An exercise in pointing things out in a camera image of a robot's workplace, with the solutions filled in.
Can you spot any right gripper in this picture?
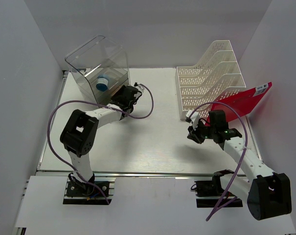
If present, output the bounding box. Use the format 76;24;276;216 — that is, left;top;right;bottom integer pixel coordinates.
187;119;216;144

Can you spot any blue white small jar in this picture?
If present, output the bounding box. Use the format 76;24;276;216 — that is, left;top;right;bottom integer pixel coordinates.
95;74;110;92

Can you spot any clear acrylic drawer organizer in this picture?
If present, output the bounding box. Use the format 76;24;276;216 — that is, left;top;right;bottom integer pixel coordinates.
65;35;130;105

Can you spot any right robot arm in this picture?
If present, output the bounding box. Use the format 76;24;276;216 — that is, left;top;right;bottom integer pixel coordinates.
186;110;292;220

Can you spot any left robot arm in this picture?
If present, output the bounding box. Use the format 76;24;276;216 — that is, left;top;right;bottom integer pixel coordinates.
60;84;143;195

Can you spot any cream plastic file rack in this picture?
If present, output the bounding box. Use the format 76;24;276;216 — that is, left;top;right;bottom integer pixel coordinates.
175;40;246;120

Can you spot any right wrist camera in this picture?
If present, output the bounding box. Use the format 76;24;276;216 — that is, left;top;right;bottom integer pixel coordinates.
185;110;200;130

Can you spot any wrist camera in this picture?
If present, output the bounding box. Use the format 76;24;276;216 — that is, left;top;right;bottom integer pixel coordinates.
134;82;145;94
185;110;200;130

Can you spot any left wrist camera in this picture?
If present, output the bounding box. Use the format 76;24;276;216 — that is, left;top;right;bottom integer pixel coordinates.
134;82;145;94

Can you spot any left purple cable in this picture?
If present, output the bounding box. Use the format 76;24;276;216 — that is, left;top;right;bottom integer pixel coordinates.
47;83;155;205

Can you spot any purple cable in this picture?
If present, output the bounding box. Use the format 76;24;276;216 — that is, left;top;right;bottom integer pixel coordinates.
189;102;249;222
47;83;155;205

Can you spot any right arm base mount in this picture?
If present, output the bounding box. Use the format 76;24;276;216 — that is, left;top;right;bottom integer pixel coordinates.
190;169;234;208

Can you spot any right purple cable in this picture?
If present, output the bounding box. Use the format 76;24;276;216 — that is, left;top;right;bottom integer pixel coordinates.
189;102;249;222

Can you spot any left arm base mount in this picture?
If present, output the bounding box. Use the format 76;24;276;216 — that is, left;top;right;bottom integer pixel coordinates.
63;178;114;206

